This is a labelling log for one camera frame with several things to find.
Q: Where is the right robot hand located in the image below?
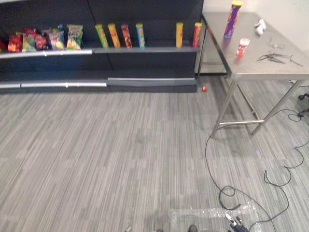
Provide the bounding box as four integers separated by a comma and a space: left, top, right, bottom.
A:
225, 212, 250, 232

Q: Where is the red white gum container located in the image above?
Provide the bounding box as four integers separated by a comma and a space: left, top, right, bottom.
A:
236, 37, 251, 61

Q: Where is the purple chips can yellow lid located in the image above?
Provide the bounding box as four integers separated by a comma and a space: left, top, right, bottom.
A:
223, 0, 243, 40

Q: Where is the dark retail shelf unit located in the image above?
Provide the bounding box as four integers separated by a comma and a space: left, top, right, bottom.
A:
0, 0, 205, 94

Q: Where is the dark red chips can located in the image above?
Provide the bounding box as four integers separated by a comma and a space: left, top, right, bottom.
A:
120, 23, 133, 49

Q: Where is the blue chips can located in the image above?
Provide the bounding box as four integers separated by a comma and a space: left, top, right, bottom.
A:
135, 23, 147, 49

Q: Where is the orange chips can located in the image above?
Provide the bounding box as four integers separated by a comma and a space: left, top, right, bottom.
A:
107, 23, 122, 48

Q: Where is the red chips can yellow lid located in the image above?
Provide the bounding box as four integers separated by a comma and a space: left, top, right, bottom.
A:
193, 22, 203, 48

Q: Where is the green chips can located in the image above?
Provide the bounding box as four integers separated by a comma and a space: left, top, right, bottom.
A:
95, 23, 110, 49

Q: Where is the clear plastic sheet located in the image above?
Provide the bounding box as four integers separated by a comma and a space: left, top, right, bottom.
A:
168, 203, 263, 232

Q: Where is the black office chair base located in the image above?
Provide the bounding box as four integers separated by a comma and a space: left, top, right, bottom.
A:
297, 92, 309, 117

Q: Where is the stainless steel table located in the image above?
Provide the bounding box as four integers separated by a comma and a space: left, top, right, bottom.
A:
197, 11, 309, 136

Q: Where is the green yellow snack bag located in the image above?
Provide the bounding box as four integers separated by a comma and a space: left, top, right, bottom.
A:
66, 24, 84, 51

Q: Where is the white crumpled object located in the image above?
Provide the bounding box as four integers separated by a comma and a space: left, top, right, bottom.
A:
255, 19, 267, 36

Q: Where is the grey purple snack bag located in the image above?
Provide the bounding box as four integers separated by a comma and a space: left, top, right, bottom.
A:
48, 30, 65, 51

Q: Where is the light green snack bag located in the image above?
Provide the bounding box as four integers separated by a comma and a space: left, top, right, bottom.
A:
22, 35, 37, 52

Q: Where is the red orange snack bag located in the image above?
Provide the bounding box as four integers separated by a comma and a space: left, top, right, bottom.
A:
7, 33, 24, 53

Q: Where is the wavy black floor cable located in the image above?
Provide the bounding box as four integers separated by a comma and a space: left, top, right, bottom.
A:
250, 144, 309, 227

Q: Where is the long black floor cable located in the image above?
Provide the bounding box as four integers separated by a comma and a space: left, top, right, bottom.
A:
204, 134, 242, 210

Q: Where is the thin black cable loop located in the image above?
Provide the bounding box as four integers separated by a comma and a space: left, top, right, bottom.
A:
288, 108, 309, 122

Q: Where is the silver shelf price rail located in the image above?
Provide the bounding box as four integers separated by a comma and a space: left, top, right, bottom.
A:
0, 81, 108, 89
0, 49, 93, 59

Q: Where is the black cable ties bundle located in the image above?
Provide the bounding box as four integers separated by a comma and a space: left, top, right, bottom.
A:
258, 51, 304, 67

